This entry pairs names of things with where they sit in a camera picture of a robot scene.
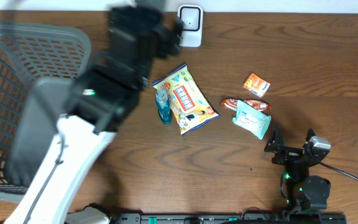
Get teal wet wipes pack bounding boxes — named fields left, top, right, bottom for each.
left=232, top=101, right=272, bottom=140

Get red candy bar wrapper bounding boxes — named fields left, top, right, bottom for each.
left=221, top=98, right=271, bottom=111

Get small orange sachet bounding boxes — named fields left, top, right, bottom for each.
left=243, top=73, right=270, bottom=98

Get blue liquid bottle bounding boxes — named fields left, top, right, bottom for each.
left=155, top=90, right=172, bottom=124

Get yellow snack bag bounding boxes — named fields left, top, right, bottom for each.
left=152, top=63, right=219, bottom=135

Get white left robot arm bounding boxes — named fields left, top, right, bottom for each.
left=7, top=1, right=184, bottom=223

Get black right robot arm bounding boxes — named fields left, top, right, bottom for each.
left=264, top=126, right=331, bottom=215

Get white barcode scanner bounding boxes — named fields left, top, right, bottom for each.
left=177, top=4, right=204, bottom=48

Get grey plastic basket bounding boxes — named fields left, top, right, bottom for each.
left=0, top=22, right=92, bottom=203

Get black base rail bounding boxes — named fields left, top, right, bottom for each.
left=65, top=203, right=347, bottom=224

